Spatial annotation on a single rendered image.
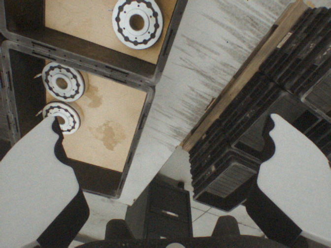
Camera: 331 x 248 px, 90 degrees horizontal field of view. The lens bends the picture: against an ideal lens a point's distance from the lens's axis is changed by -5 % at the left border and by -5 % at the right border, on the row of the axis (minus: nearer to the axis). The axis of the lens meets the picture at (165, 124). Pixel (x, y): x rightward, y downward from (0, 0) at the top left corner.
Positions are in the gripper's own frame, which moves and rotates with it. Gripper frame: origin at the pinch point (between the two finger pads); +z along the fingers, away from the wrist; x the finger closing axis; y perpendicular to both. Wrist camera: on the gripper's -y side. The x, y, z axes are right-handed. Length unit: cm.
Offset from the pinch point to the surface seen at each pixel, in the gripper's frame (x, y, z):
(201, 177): 26, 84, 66
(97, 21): -13.3, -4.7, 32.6
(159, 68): -0.2, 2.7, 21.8
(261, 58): 62, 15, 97
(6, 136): -51, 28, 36
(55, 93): -26.3, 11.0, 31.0
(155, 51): -0.9, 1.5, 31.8
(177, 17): 2.7, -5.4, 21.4
